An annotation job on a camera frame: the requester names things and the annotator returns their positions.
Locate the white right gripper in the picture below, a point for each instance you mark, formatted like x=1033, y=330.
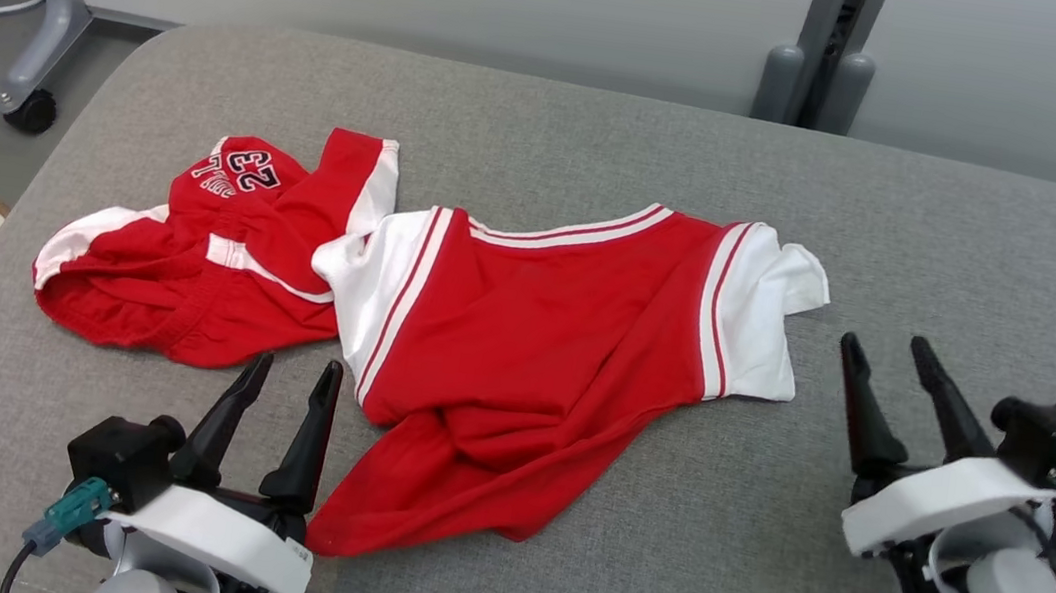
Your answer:
x=936, y=498

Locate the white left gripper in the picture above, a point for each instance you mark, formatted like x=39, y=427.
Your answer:
x=226, y=537

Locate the red white-striped shorts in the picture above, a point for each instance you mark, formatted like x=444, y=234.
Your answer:
x=215, y=298

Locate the red white-sleeved jersey shirt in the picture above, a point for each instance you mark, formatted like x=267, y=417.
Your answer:
x=523, y=336

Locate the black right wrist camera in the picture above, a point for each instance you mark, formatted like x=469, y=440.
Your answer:
x=1049, y=441

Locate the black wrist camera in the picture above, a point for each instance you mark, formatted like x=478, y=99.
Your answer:
x=120, y=458
x=1049, y=441

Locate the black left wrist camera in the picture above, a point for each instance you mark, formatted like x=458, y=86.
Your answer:
x=120, y=458

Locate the grey cylindrical post foot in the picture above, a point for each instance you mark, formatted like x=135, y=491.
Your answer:
x=847, y=94

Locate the grey wall post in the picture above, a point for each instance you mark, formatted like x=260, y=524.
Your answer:
x=778, y=85

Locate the grey metal partition post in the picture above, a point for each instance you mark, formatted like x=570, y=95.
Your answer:
x=828, y=31

